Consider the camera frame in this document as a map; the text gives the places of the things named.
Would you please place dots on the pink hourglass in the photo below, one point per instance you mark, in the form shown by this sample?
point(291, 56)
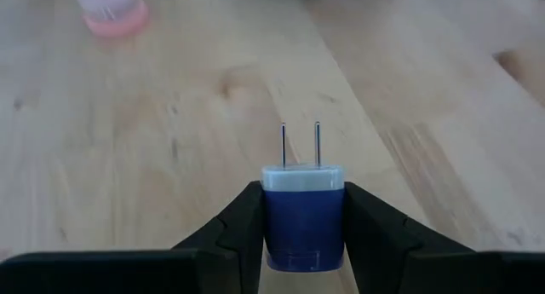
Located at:
point(115, 13)

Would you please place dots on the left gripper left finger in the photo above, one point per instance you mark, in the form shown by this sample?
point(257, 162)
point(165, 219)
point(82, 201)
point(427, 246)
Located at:
point(232, 238)

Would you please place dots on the purple USB wall charger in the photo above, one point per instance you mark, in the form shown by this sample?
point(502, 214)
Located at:
point(303, 226)

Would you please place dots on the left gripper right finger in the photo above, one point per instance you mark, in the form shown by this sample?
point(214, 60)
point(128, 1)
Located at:
point(383, 247)

